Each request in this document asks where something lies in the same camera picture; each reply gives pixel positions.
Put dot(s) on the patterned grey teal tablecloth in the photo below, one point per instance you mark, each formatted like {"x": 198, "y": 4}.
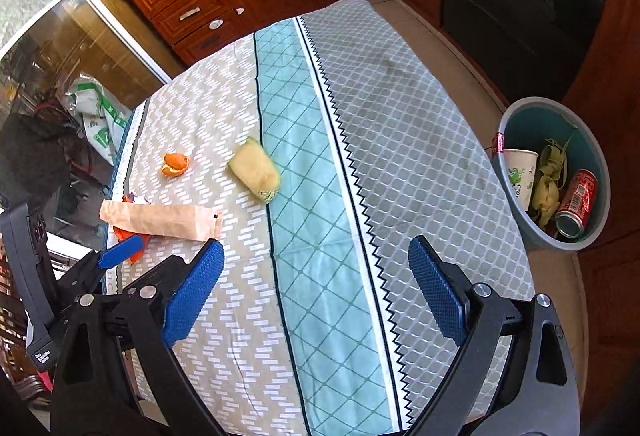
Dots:
{"x": 400, "y": 141}

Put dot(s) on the red orange wrapper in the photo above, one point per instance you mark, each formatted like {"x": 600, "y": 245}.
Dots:
{"x": 125, "y": 232}

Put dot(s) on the green corn husks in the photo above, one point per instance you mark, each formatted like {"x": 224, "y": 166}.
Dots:
{"x": 547, "y": 181}

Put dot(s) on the sliding glass door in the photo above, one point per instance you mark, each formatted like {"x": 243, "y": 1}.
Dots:
{"x": 50, "y": 16}

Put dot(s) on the red soda can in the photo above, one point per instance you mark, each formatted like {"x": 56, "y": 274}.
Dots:
{"x": 575, "y": 203}

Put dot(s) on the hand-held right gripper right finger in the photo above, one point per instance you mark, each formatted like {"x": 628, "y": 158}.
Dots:
{"x": 437, "y": 293}

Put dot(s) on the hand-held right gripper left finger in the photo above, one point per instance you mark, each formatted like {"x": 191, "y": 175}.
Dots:
{"x": 192, "y": 296}

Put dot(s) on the orange peel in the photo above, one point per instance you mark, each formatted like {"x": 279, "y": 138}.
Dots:
{"x": 175, "y": 164}

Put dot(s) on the yellow-green sponge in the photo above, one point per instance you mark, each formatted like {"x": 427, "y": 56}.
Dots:
{"x": 255, "y": 168}

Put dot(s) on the small colourful wrapper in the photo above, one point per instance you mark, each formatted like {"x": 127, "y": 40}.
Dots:
{"x": 135, "y": 199}

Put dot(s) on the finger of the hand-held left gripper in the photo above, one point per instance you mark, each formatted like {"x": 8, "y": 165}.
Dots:
{"x": 120, "y": 250}

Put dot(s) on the green white plastic bag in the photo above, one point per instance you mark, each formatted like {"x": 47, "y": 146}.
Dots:
{"x": 95, "y": 111}

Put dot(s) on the brown paper bag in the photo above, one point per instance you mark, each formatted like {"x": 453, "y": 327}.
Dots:
{"x": 160, "y": 218}

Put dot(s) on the white printed paper cup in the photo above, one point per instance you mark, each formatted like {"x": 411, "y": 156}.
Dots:
{"x": 520, "y": 171}

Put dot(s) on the large wooden panel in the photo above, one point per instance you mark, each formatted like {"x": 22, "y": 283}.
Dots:
{"x": 620, "y": 116}

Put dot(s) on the teal trash bin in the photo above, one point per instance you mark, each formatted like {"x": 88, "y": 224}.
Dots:
{"x": 590, "y": 156}

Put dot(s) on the black bag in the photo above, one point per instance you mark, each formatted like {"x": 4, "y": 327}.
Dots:
{"x": 35, "y": 141}

